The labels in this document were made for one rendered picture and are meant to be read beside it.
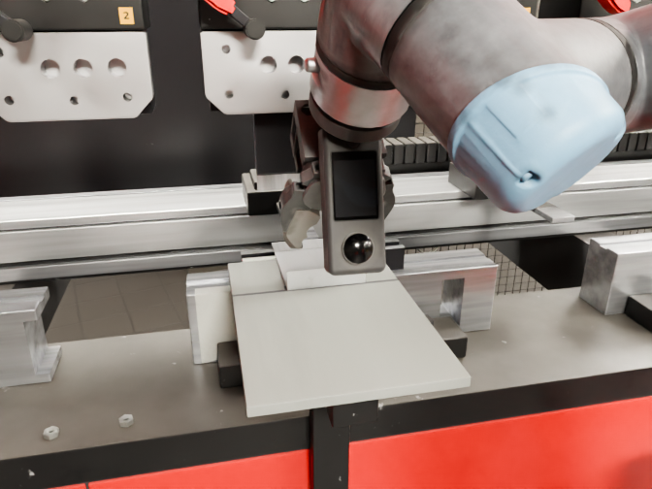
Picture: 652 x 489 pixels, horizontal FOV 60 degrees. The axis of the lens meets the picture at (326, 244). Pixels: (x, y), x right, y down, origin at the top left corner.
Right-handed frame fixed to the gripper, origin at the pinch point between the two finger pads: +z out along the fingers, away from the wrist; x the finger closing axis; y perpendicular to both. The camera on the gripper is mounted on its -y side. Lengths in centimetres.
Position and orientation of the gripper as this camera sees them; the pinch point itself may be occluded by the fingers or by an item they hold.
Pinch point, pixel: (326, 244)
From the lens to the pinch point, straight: 57.9
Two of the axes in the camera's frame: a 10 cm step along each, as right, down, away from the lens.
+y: -1.6, -8.8, 4.4
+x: -9.8, 0.8, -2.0
